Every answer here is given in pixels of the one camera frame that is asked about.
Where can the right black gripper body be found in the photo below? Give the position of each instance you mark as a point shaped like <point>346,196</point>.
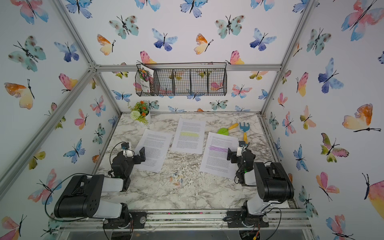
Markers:
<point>234,157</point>

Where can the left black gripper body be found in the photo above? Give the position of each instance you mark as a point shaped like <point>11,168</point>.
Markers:
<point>136,160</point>

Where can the plain text document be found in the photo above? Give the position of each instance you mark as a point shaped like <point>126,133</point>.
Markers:
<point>156,146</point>

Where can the document with purple highlight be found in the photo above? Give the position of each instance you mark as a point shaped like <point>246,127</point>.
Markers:
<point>215,155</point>

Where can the document with green highlight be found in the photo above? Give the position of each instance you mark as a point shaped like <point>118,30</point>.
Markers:
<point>189,137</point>

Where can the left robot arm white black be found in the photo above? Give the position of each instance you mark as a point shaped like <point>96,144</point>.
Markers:
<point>82,196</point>

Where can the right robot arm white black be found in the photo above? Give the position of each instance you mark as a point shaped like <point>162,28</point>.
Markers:
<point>272,182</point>

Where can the green toy trowel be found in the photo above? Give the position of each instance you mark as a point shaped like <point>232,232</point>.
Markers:
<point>225,131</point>

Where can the blue toy rake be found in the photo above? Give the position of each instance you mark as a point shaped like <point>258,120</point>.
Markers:
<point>245,127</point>

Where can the artificial flower plant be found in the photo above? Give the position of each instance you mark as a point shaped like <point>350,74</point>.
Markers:
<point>140,112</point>

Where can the colourful seed packet booklet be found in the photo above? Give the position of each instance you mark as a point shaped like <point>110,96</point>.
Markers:
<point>146,78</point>

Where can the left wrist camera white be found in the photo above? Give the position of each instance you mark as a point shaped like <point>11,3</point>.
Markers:
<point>127,150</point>

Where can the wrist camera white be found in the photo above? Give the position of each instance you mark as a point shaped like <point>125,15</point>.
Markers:
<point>243,150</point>
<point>127,150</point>

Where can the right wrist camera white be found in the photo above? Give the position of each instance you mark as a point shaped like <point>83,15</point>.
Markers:
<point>243,150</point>

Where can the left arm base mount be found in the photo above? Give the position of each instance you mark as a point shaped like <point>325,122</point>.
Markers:
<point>128,220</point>

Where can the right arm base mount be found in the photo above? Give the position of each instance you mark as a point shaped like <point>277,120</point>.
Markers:
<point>241,219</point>

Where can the black wire basket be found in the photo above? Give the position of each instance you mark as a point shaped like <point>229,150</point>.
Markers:
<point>185,79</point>

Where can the aluminium front rail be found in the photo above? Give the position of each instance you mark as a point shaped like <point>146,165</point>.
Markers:
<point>201,220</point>

